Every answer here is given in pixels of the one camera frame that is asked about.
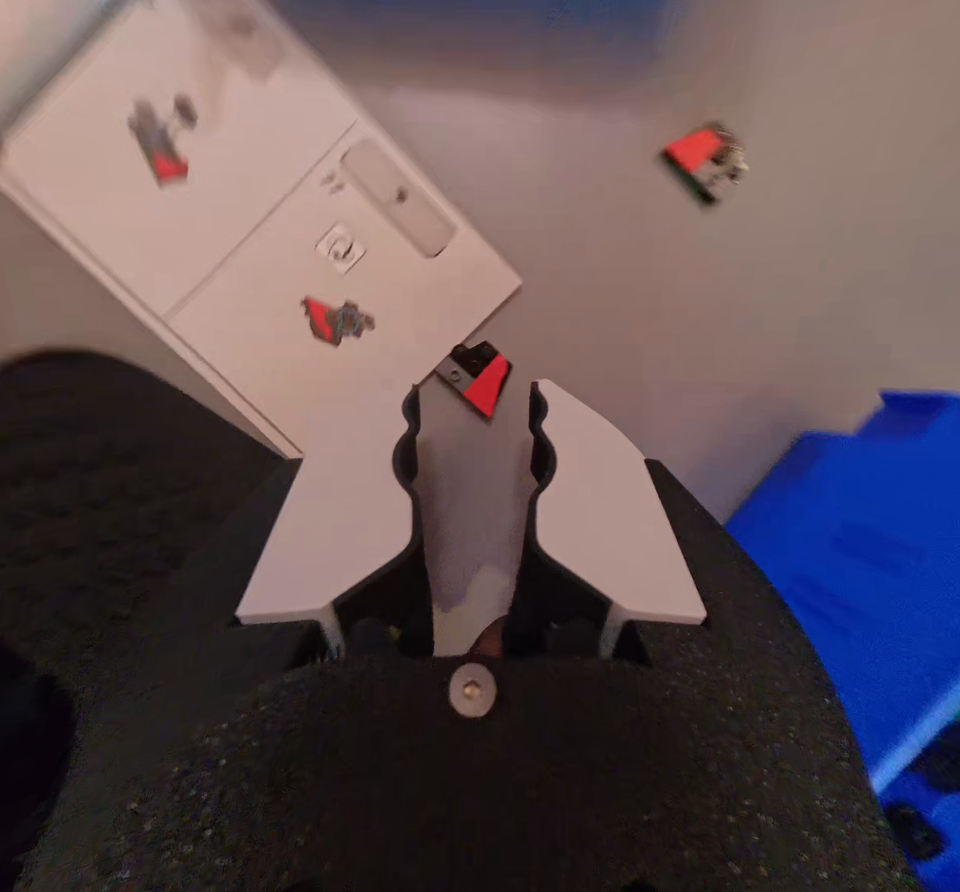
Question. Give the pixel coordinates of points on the small red black brick assembly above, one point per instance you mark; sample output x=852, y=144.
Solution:
x=487, y=386
x=694, y=150

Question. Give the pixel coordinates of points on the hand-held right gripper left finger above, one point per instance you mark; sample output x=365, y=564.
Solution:
x=330, y=532

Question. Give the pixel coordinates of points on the white instruction booklet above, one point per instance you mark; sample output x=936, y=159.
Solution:
x=90, y=195

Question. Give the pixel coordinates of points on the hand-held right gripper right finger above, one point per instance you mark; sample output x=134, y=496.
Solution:
x=607, y=517

